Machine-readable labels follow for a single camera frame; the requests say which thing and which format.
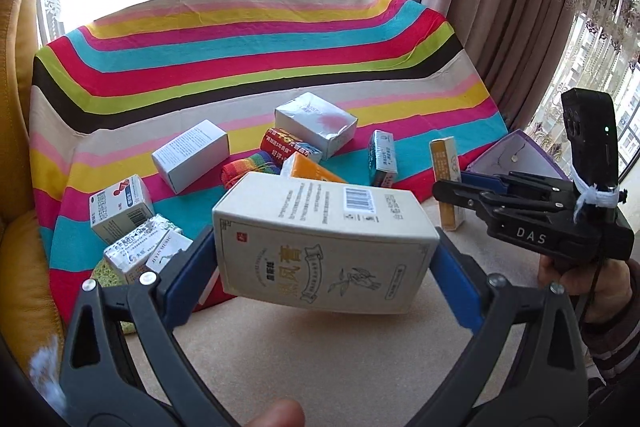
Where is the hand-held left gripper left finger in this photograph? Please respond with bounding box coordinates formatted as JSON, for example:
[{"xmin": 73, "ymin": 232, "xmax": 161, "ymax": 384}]
[{"xmin": 60, "ymin": 226, "xmax": 242, "ymax": 427}]

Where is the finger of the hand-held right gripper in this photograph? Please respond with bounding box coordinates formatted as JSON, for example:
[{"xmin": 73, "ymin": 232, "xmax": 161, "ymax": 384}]
[
  {"xmin": 460, "ymin": 170, "xmax": 571, "ymax": 194},
  {"xmin": 432, "ymin": 180, "xmax": 521, "ymax": 214}
]

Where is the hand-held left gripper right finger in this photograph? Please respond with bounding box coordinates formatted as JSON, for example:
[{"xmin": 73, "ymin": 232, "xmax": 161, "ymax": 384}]
[{"xmin": 400, "ymin": 226, "xmax": 589, "ymax": 427}]

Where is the purple storage box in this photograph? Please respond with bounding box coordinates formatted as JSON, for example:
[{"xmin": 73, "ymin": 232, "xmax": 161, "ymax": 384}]
[{"xmin": 465, "ymin": 129, "xmax": 573, "ymax": 182}]

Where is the round green sponge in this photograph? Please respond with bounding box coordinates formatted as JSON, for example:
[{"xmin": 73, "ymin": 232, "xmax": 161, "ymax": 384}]
[{"xmin": 90, "ymin": 256, "xmax": 137, "ymax": 335}]

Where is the cream medicine box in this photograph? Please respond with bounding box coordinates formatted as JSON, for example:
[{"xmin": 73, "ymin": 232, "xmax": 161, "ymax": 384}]
[{"xmin": 212, "ymin": 172, "xmax": 440, "ymax": 315}]

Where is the person's right forearm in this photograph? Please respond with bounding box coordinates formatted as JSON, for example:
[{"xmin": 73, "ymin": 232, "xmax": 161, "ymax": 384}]
[{"xmin": 580, "ymin": 259, "xmax": 640, "ymax": 413}]

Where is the person's right hand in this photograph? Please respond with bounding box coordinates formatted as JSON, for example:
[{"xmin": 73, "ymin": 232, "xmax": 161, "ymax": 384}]
[{"xmin": 538, "ymin": 254, "xmax": 633, "ymax": 324}]

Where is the person's left hand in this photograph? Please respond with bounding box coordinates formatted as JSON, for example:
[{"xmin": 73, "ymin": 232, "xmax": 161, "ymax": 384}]
[{"xmin": 244, "ymin": 399, "xmax": 306, "ymax": 427}]

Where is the white box with horse print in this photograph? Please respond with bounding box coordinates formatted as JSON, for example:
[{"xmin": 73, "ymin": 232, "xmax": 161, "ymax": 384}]
[{"xmin": 144, "ymin": 232, "xmax": 194, "ymax": 274}]

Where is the yellow and white box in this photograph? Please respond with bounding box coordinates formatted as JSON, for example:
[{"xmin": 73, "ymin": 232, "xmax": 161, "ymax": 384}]
[{"xmin": 429, "ymin": 136, "xmax": 466, "ymax": 231}]

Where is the white cloth tie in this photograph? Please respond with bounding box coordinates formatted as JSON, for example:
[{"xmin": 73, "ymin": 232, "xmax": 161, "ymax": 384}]
[{"xmin": 571, "ymin": 167, "xmax": 628, "ymax": 224}]

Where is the crinkled silver foil box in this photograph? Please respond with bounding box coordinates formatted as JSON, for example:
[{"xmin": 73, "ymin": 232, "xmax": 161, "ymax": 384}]
[{"xmin": 103, "ymin": 214, "xmax": 184, "ymax": 284}]

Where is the teal and white box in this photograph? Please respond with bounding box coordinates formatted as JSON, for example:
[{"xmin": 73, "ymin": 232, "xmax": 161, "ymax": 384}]
[{"xmin": 368, "ymin": 130, "xmax": 400, "ymax": 187}]

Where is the white box with red heart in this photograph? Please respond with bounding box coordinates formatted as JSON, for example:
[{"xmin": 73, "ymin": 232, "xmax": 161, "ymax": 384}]
[{"xmin": 89, "ymin": 175, "xmax": 156, "ymax": 246}]

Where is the rainbow striped cloth pouch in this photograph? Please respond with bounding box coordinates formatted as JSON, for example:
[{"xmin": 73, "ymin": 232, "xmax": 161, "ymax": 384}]
[{"xmin": 221, "ymin": 150, "xmax": 282, "ymax": 191}]

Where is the plain white grey box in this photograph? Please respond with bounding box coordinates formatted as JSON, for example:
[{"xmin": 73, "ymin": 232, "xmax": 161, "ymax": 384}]
[{"xmin": 151, "ymin": 119, "xmax": 231, "ymax": 195}]

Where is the orange box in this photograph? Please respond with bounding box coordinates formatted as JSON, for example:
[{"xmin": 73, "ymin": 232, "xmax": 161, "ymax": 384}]
[{"xmin": 280, "ymin": 152, "xmax": 349, "ymax": 185}]

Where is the red and yellow box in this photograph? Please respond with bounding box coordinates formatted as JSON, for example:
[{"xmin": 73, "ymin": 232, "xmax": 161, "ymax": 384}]
[{"xmin": 259, "ymin": 127, "xmax": 323, "ymax": 168}]

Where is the silver box with pink spot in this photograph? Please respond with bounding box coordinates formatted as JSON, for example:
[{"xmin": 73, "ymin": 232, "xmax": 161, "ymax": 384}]
[{"xmin": 274, "ymin": 92, "xmax": 359, "ymax": 160}]

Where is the brown patterned curtain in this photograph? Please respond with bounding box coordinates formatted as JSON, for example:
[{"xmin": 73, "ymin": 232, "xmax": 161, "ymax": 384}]
[{"xmin": 450, "ymin": 0, "xmax": 603, "ymax": 135}]

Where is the yellow leather sofa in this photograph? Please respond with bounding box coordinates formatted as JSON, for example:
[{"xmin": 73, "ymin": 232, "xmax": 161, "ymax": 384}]
[{"xmin": 0, "ymin": 0, "xmax": 68, "ymax": 358}]

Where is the white fuzzy tuft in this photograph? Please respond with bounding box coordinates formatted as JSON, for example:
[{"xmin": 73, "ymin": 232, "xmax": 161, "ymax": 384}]
[{"xmin": 28, "ymin": 336, "xmax": 69, "ymax": 414}]

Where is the rainbow striped blanket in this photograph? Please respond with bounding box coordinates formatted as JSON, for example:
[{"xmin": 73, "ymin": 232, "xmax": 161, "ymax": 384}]
[{"xmin": 27, "ymin": 0, "xmax": 596, "ymax": 427}]

